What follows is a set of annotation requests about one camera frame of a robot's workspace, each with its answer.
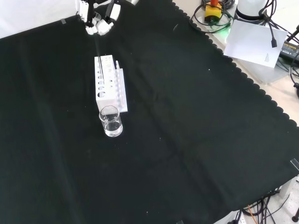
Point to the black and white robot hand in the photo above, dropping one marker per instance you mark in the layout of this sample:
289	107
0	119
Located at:
100	25

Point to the clear glass rod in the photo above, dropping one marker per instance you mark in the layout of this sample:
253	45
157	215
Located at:
99	58

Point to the white test tube rack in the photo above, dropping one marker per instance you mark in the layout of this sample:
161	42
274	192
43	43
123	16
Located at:
105	93

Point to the clear tape piece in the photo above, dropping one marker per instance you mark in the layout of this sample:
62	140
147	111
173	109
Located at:
294	163
63	21

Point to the glass beaker with water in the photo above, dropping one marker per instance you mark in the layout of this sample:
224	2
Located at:
112	126

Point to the yellow stop button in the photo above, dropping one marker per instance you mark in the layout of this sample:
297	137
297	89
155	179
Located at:
213	12

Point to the black bench cloth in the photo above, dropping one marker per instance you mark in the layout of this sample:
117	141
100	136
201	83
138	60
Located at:
163	140

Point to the pale board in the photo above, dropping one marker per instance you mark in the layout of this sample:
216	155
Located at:
254	44

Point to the black power adapter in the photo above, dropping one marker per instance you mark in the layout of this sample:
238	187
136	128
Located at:
289	50

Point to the black tripod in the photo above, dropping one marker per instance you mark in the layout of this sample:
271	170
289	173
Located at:
294	37

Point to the white power strip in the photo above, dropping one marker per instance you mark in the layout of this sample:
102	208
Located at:
239	218

